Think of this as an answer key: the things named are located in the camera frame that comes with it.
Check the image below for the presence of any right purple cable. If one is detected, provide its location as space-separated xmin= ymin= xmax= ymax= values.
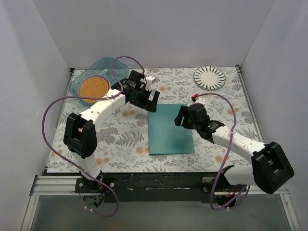
xmin=192 ymin=92 xmax=251 ymax=211

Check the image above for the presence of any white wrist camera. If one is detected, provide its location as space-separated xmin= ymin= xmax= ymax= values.
xmin=145 ymin=76 xmax=157 ymax=91
xmin=191 ymin=94 xmax=205 ymax=105

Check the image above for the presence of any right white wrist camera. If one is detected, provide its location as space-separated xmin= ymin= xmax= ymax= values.
xmin=191 ymin=94 xmax=205 ymax=105

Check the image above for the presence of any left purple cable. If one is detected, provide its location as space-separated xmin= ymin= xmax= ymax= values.
xmin=41 ymin=56 xmax=146 ymax=218

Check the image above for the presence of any striped white ceramic plate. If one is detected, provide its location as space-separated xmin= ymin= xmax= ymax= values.
xmin=193 ymin=65 xmax=226 ymax=90

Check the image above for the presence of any floral tablecloth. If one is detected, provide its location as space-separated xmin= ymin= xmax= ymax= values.
xmin=47 ymin=66 xmax=265 ymax=173

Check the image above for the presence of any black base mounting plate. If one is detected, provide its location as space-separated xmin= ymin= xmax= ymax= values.
xmin=74 ymin=172 xmax=236 ymax=207

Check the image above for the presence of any purple cable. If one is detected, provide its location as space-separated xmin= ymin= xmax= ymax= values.
xmin=192 ymin=92 xmax=251 ymax=211
xmin=41 ymin=56 xmax=146 ymax=218

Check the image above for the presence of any orange woven coaster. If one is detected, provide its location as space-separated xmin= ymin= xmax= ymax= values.
xmin=78 ymin=75 xmax=111 ymax=103

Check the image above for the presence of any teal transparent plastic container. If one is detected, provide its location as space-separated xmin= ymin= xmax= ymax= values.
xmin=69 ymin=57 xmax=129 ymax=96

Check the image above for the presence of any teal plastic folder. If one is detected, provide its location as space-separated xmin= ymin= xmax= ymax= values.
xmin=148 ymin=104 xmax=195 ymax=155

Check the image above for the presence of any aluminium frame rail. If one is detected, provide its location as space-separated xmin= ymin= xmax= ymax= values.
xmin=30 ymin=176 xmax=78 ymax=195

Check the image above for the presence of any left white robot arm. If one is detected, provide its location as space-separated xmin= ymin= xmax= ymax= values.
xmin=64 ymin=71 xmax=160 ymax=193

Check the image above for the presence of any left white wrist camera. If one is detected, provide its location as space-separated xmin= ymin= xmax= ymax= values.
xmin=145 ymin=76 xmax=157 ymax=91

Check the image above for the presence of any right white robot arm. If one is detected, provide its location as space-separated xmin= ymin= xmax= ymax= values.
xmin=174 ymin=103 xmax=295 ymax=194

